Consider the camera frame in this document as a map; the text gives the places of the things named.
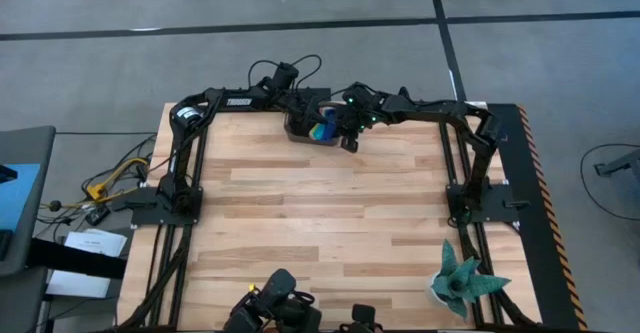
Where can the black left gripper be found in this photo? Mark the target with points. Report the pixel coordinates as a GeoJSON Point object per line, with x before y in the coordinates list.
{"type": "Point", "coordinates": [300, 104]}

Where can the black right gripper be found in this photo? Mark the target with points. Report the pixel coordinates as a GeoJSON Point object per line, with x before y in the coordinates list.
{"type": "Point", "coordinates": [365, 105]}

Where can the dark blue measuring cup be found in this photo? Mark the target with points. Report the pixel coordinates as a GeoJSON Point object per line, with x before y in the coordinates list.
{"type": "Point", "coordinates": [330, 129]}

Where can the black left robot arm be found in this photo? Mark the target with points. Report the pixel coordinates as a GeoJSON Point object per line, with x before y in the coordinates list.
{"type": "Point", "coordinates": [240, 102]}

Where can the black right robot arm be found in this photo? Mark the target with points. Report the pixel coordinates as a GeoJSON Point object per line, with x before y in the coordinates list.
{"type": "Point", "coordinates": [440, 110]}

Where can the grey plastic basket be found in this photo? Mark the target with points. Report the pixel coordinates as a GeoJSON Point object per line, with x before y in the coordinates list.
{"type": "Point", "coordinates": [300, 139]}

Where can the black perforated panel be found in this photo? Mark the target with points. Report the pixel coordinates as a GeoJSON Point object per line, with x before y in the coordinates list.
{"type": "Point", "coordinates": [225, 94]}

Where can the black hazard-striped mat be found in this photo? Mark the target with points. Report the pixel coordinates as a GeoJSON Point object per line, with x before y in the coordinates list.
{"type": "Point", "coordinates": [515, 173]}

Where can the green artificial potted plant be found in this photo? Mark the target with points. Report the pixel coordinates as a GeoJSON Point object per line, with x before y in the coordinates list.
{"type": "Point", "coordinates": [457, 285]}

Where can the black power adapter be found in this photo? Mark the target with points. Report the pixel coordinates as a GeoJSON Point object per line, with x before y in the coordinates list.
{"type": "Point", "coordinates": [97, 215]}

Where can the white paper sheet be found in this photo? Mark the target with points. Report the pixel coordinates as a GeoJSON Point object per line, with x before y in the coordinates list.
{"type": "Point", "coordinates": [100, 243]}
{"type": "Point", "coordinates": [75, 285]}

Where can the black beam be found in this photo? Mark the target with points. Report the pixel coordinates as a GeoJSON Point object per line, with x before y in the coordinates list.
{"type": "Point", "coordinates": [75, 259]}

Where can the grey desk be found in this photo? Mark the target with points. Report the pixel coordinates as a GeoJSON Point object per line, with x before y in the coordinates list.
{"type": "Point", "coordinates": [30, 145]}

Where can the grey stand leg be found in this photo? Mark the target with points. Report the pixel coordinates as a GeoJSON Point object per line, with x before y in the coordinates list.
{"type": "Point", "coordinates": [620, 163]}

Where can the blue pad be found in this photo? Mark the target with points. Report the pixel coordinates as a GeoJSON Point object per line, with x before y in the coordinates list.
{"type": "Point", "coordinates": [17, 198]}

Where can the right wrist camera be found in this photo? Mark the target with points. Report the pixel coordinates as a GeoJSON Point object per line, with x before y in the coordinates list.
{"type": "Point", "coordinates": [350, 144]}

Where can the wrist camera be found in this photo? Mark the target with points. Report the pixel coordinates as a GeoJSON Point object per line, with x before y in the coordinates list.
{"type": "Point", "coordinates": [285, 75]}
{"type": "Point", "coordinates": [350, 144]}

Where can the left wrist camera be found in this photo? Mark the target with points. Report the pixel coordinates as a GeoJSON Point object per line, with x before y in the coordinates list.
{"type": "Point", "coordinates": [285, 75]}

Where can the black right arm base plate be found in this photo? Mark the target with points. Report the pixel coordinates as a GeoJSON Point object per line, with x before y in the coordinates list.
{"type": "Point", "coordinates": [500, 208]}

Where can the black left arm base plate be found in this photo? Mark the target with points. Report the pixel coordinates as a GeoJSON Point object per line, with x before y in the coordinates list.
{"type": "Point", "coordinates": [145, 208]}

